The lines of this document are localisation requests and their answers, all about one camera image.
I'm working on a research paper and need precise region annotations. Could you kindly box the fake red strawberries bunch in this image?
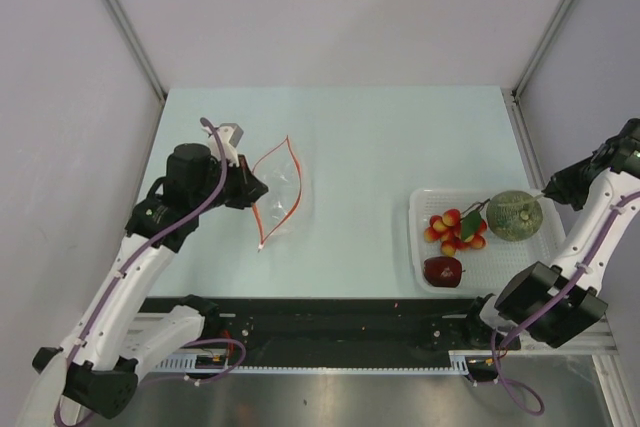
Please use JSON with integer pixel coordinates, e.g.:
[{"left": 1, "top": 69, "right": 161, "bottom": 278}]
[{"left": 423, "top": 200, "right": 489, "bottom": 257}]

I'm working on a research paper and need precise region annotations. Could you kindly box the aluminium frame post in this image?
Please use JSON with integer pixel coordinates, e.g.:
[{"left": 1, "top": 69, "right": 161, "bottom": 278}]
[
  {"left": 101, "top": 0, "right": 168, "bottom": 105},
  {"left": 511, "top": 0, "right": 578, "bottom": 99}
]

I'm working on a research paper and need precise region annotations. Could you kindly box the left aluminium frame post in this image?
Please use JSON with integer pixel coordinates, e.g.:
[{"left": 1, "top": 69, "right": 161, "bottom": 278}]
[{"left": 101, "top": 0, "right": 168, "bottom": 105}]

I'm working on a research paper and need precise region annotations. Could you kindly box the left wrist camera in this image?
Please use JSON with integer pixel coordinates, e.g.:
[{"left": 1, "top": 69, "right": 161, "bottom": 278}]
[{"left": 218, "top": 123, "right": 244, "bottom": 148}]

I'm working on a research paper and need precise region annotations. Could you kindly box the right aluminium frame post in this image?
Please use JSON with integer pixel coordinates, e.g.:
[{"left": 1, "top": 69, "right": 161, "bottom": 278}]
[{"left": 511, "top": 0, "right": 578, "bottom": 99}]

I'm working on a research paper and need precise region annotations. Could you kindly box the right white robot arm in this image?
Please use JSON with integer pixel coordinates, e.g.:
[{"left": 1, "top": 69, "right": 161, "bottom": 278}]
[{"left": 461, "top": 118, "right": 639, "bottom": 350}]

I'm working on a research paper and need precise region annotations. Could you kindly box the white perforated plastic basket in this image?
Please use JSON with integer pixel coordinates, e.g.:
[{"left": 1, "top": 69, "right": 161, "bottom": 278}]
[{"left": 408, "top": 186, "right": 569, "bottom": 297}]

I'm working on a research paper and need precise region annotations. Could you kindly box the white slotted cable duct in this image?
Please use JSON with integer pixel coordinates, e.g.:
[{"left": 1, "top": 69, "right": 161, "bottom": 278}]
[{"left": 152, "top": 350, "right": 521, "bottom": 376}]

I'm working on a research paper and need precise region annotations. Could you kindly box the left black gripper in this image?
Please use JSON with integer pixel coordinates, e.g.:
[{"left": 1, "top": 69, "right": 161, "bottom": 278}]
[{"left": 192, "top": 153, "right": 267, "bottom": 214}]

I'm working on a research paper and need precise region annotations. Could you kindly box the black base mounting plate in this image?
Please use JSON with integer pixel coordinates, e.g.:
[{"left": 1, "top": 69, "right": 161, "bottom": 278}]
[{"left": 139, "top": 296, "right": 521, "bottom": 368}]

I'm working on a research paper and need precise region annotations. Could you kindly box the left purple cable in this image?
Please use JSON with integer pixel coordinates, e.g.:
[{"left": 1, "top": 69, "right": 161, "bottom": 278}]
[{"left": 53, "top": 116, "right": 249, "bottom": 426}]

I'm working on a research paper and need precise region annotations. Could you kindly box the fake red apple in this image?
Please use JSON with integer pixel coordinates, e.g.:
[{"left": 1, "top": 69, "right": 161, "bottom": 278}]
[{"left": 423, "top": 256, "right": 463, "bottom": 288}]

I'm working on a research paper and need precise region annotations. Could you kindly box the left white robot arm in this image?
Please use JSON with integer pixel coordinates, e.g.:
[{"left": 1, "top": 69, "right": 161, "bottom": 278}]
[{"left": 18, "top": 140, "right": 268, "bottom": 426}]

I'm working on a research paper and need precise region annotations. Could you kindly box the clear zip top bag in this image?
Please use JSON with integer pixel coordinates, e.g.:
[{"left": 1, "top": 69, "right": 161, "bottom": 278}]
[{"left": 251, "top": 135, "right": 313, "bottom": 252}]

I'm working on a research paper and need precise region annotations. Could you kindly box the fake green melon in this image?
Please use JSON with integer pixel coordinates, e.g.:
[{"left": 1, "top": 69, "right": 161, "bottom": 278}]
[{"left": 486, "top": 190, "right": 544, "bottom": 242}]

